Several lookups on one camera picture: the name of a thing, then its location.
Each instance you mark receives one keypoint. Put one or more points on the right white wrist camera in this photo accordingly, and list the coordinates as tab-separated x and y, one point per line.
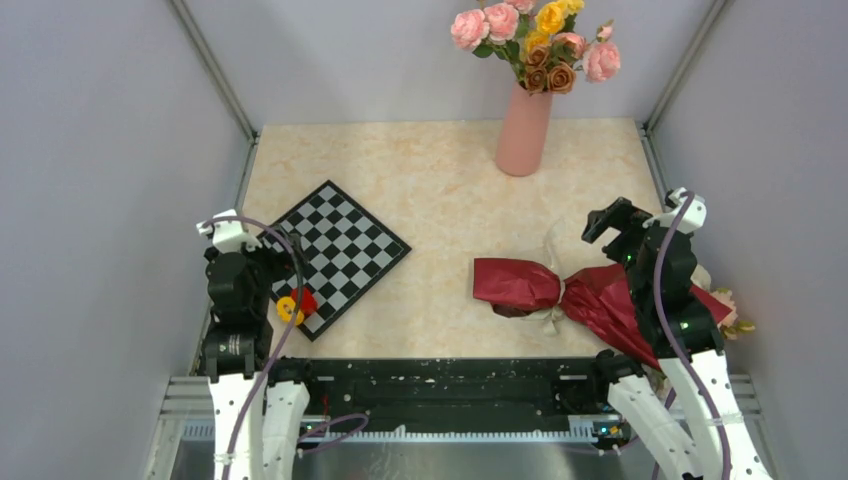
687	212

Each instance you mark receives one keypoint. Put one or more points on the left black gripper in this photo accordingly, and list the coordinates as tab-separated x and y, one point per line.
284	260

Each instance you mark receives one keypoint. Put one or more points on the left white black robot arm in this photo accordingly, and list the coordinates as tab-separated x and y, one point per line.
237	352

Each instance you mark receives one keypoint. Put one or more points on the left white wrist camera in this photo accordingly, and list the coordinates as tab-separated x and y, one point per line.
228	235

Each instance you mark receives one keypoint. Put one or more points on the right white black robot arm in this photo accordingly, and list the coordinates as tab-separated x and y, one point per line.
655	251

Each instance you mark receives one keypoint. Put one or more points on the pink ceramic vase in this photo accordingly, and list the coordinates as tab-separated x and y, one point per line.
524	131

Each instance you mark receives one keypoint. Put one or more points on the cream ribbon with gold lettering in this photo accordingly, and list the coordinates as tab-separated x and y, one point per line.
548	255

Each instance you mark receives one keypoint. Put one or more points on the yellow toy block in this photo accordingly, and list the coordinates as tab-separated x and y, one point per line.
289	311

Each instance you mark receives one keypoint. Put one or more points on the black white chessboard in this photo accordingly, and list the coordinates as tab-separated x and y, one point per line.
347	251

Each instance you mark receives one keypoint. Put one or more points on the red paper flower bouquet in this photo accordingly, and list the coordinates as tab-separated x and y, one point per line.
595	297

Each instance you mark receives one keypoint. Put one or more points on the red toy block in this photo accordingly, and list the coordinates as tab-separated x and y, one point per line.
308	303

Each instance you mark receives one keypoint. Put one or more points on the artificial roses in vase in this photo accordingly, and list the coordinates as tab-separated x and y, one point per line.
539	42

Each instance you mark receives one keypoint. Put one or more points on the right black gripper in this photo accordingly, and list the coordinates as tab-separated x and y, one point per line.
621	215

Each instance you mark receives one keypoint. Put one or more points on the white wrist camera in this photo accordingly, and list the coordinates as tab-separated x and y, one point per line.
687	212
228	235

